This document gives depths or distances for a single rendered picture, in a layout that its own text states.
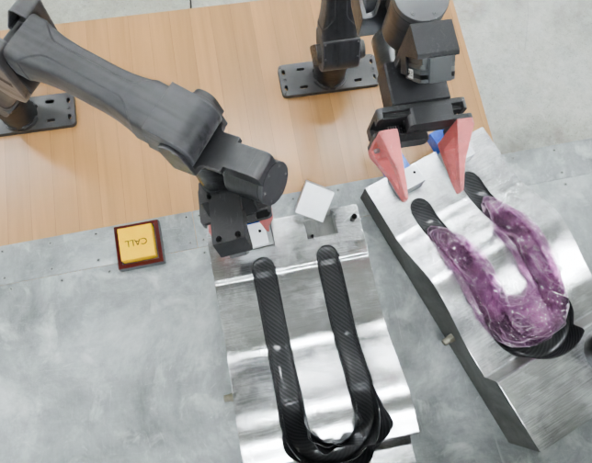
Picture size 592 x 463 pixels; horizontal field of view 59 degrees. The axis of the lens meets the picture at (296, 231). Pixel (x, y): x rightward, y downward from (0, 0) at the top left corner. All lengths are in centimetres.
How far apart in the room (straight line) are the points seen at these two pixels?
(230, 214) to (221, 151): 9
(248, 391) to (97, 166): 51
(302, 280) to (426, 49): 46
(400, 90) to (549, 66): 175
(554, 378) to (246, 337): 49
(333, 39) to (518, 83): 137
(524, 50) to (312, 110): 138
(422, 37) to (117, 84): 33
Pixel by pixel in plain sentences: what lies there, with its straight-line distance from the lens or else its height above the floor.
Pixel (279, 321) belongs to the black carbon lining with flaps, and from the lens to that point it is 87.
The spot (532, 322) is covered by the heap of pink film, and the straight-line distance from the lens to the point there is 95.
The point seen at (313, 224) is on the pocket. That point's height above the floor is 86.
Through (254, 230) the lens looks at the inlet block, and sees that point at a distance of 82.
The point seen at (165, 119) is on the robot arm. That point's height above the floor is 120.
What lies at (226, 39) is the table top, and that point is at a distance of 115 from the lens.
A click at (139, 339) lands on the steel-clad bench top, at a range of 97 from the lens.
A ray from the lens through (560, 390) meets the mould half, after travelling 95.
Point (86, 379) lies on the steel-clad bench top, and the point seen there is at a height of 80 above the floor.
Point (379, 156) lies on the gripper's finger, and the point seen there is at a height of 118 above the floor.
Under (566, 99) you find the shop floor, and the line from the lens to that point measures 229.
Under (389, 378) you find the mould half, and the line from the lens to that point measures 84.
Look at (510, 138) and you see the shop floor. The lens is 212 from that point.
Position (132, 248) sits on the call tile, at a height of 84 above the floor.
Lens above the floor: 174
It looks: 75 degrees down
